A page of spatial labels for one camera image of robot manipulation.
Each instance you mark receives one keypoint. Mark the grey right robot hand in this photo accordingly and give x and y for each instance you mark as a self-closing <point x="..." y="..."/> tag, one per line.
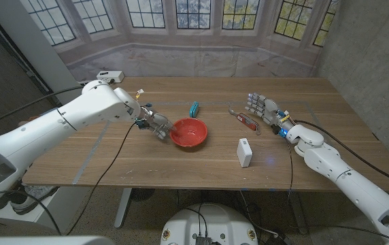
<point x="269" y="109"/>

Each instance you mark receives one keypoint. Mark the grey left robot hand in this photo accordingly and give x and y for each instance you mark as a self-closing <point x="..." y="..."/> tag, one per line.
<point x="157" y="122"/>

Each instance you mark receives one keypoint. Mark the red speckled bowl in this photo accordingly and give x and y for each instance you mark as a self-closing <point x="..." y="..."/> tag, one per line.
<point x="189" y="132"/>

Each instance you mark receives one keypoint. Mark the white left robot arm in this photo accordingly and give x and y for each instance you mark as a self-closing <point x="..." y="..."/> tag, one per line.
<point x="62" y="126"/>

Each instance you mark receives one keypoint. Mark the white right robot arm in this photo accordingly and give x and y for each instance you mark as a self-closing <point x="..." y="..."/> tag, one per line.
<point x="337" y="170"/>

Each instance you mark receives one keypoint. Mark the red Swiss knife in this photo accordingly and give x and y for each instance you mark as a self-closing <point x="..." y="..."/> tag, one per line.
<point x="247" y="120"/>

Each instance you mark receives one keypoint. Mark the white cuboid box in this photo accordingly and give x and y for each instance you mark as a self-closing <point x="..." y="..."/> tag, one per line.
<point x="244" y="153"/>

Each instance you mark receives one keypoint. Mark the teal blue small case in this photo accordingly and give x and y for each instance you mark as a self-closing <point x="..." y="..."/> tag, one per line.
<point x="194" y="110"/>

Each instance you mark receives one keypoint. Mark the white power strip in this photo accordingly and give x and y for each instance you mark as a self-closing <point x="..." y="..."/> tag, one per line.
<point x="110" y="76"/>

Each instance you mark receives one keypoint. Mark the black round fan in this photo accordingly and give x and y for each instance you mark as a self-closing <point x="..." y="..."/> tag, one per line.
<point x="143" y="194"/>

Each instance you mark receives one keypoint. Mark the printed window backdrop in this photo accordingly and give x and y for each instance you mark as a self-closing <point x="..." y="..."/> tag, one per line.
<point x="194" y="58"/>

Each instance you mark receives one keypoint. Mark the light grey table leg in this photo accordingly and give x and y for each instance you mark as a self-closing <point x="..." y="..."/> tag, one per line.
<point x="123" y="207"/>

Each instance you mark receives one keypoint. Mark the dark grey table leg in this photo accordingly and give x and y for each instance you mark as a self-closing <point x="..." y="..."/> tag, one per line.
<point x="298" y="214"/>

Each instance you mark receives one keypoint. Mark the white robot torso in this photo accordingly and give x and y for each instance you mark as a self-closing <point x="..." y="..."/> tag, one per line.
<point x="211" y="221"/>

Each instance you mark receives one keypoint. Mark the white floor platform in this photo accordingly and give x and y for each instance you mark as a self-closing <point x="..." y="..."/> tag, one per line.
<point x="65" y="207"/>

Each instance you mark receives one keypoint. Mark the grey sneaker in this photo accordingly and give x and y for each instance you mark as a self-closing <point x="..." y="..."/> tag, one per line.
<point x="28" y="200"/>

